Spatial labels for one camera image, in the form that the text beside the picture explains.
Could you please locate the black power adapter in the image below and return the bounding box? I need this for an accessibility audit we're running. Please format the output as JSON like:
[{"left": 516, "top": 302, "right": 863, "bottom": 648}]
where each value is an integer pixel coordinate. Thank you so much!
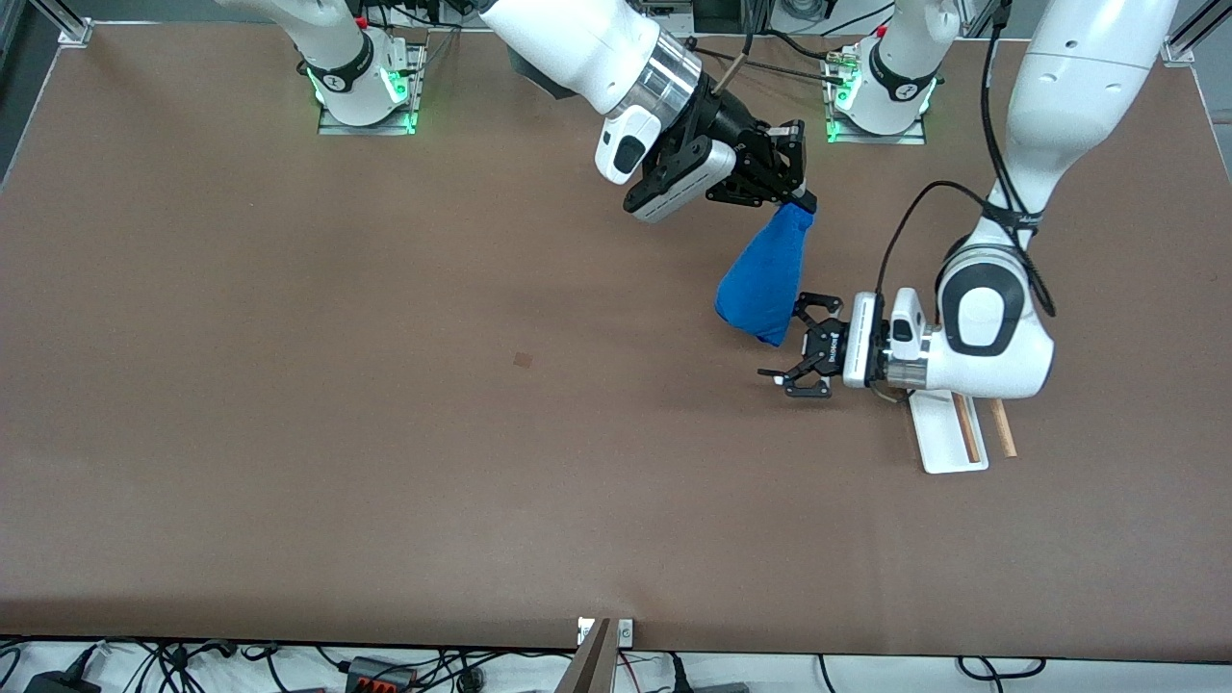
[{"left": 21, "top": 670, "right": 103, "bottom": 693}]

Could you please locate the black equipment box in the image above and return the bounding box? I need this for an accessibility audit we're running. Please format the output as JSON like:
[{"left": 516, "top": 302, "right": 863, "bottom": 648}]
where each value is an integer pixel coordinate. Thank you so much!
[{"left": 691, "top": 0, "right": 772, "bottom": 36}]

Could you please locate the black red power strip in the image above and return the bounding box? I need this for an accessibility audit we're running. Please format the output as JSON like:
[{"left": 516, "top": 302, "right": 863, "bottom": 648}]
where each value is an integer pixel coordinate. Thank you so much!
[{"left": 344, "top": 655, "right": 418, "bottom": 693}]

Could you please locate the brown camera stand bar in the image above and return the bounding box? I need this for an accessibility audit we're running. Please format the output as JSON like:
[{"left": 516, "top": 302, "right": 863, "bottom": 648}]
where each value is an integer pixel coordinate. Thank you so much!
[{"left": 555, "top": 617, "right": 618, "bottom": 693}]

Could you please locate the white tray with wooden sticks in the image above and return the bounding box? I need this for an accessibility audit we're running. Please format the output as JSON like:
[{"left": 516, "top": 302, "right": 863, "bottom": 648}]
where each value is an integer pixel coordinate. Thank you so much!
[{"left": 910, "top": 390, "right": 990, "bottom": 475}]

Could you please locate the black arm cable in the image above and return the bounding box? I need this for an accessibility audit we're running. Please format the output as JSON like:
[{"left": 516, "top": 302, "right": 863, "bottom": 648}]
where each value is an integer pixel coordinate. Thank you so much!
[{"left": 874, "top": 0, "right": 1059, "bottom": 320}]

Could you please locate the blue microfiber towel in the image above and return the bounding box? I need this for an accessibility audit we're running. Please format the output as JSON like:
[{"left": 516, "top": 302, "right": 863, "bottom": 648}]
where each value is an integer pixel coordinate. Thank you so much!
[{"left": 714, "top": 202, "right": 816, "bottom": 348}]

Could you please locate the black cable strap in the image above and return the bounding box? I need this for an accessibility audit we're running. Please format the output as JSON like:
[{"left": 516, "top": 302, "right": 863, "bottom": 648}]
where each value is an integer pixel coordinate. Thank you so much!
[{"left": 982, "top": 199, "right": 1046, "bottom": 235}]

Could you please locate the aluminium frame profile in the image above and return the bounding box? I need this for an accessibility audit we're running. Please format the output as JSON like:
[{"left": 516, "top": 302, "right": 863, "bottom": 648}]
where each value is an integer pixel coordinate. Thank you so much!
[
  {"left": 27, "top": 0, "right": 95, "bottom": 47},
  {"left": 1159, "top": 0, "right": 1232, "bottom": 67}
]

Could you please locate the black looped floor cable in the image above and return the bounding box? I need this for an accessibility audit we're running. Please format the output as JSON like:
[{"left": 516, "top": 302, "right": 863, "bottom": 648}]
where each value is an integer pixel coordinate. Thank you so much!
[{"left": 955, "top": 655, "right": 1049, "bottom": 682}]

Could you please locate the beige gripper cable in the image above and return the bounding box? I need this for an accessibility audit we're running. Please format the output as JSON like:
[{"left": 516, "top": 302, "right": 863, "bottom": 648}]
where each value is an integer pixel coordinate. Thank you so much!
[{"left": 710, "top": 52, "right": 749, "bottom": 98}]

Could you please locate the black table cable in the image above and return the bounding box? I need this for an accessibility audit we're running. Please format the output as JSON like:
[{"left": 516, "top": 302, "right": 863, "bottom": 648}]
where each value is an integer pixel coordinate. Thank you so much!
[{"left": 685, "top": 37, "right": 850, "bottom": 84}]

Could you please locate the wooden rack rod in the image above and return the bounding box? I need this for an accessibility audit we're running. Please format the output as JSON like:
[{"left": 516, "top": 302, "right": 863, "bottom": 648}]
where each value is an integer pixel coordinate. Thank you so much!
[
  {"left": 953, "top": 393, "right": 982, "bottom": 464},
  {"left": 989, "top": 398, "right": 1019, "bottom": 459}
]

